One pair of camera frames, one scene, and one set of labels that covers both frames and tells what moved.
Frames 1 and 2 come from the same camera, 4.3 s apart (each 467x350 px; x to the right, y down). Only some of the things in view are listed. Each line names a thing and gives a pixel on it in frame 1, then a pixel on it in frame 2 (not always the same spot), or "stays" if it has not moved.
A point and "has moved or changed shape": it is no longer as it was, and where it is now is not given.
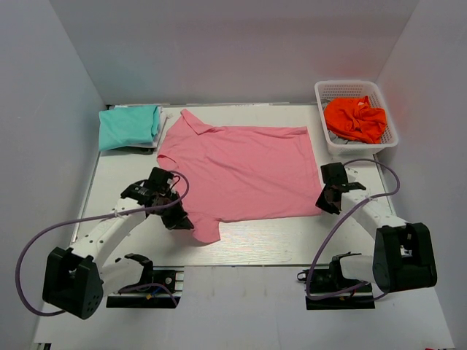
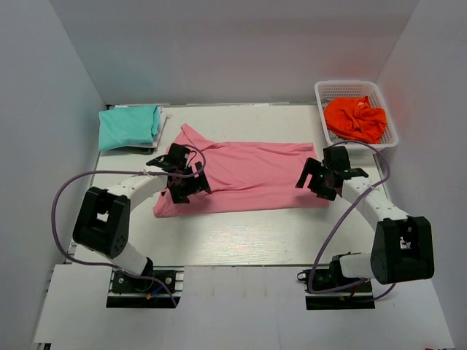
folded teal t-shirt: (127, 125) stays
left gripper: (179, 221) → (179, 195)
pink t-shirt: (240, 173) has moved or changed shape
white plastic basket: (354, 117) stays
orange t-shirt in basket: (354, 118) stays
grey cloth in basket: (338, 140) stays
